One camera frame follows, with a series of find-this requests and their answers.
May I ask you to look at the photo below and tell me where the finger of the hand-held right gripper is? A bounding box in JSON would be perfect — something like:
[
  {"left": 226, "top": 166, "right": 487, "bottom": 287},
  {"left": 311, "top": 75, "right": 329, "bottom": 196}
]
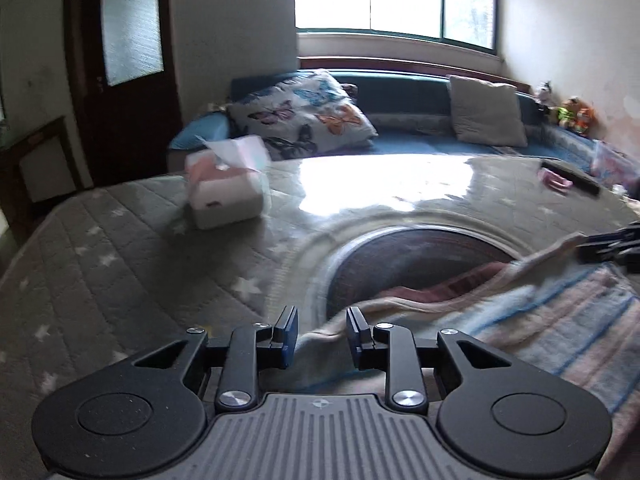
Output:
[
  {"left": 575, "top": 242, "right": 640, "bottom": 275},
  {"left": 590, "top": 227, "right": 640, "bottom": 250}
]

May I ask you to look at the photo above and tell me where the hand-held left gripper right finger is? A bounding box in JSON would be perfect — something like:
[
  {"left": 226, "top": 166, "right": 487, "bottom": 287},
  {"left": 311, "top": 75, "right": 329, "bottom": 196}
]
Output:
[{"left": 346, "top": 306, "right": 526, "bottom": 415}]

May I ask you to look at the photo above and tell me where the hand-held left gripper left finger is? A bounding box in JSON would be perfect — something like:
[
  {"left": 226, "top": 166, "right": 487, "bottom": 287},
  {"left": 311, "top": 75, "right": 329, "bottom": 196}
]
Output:
[{"left": 132, "top": 305, "right": 299, "bottom": 413}]

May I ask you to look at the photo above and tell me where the striped towel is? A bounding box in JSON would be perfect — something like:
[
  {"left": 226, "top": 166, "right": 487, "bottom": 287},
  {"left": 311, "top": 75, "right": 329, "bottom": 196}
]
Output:
[{"left": 295, "top": 232, "right": 640, "bottom": 461}]

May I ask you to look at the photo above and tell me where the black remote control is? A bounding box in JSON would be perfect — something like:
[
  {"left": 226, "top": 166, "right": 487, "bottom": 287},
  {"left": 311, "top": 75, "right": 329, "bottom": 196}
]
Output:
[{"left": 541, "top": 158, "right": 602, "bottom": 197}]

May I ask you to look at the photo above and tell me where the clear plastic storage box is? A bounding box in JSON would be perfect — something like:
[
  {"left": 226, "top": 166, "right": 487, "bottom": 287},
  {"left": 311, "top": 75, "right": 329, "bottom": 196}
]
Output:
[{"left": 590, "top": 140, "right": 640, "bottom": 191}]

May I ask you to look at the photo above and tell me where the round black hot plate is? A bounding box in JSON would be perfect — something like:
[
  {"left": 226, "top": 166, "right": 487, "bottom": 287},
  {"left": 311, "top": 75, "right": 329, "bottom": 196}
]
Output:
[{"left": 327, "top": 227, "right": 516, "bottom": 321}]

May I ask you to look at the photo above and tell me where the white tissue box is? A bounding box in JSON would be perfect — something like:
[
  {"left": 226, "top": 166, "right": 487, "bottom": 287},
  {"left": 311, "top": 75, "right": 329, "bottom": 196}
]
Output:
[{"left": 184, "top": 135, "right": 273, "bottom": 231}]

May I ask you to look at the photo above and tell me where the beige pillow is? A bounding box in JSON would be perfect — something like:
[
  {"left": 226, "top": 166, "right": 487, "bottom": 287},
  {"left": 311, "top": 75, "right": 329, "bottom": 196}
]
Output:
[{"left": 446, "top": 75, "right": 528, "bottom": 148}]

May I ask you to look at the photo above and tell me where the grey star quilted table cover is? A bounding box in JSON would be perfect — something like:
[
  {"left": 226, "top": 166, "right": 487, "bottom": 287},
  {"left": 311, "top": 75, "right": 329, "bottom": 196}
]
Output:
[{"left": 0, "top": 152, "right": 640, "bottom": 480}]

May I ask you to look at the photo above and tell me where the butterfly print pillow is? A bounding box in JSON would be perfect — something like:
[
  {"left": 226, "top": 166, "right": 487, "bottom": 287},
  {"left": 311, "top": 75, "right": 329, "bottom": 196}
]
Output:
[{"left": 226, "top": 70, "right": 378, "bottom": 161}]

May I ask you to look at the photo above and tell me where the blue sofa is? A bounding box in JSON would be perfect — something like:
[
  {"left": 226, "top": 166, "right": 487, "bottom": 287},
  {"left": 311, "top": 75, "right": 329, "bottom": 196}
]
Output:
[{"left": 167, "top": 70, "right": 601, "bottom": 171}]

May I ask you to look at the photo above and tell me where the dark wooden door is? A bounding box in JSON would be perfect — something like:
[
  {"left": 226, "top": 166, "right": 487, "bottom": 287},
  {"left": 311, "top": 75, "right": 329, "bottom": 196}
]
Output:
[{"left": 62, "top": 0, "right": 183, "bottom": 188}]

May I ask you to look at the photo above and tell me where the dark wooden cabinet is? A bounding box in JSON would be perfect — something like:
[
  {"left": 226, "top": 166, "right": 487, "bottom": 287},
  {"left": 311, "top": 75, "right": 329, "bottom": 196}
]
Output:
[{"left": 0, "top": 115, "right": 83, "bottom": 221}]

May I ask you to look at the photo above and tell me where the pink hair tie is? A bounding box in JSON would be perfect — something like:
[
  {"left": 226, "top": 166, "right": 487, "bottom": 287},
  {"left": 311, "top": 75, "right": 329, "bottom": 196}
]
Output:
[{"left": 537, "top": 167, "right": 573, "bottom": 193}]

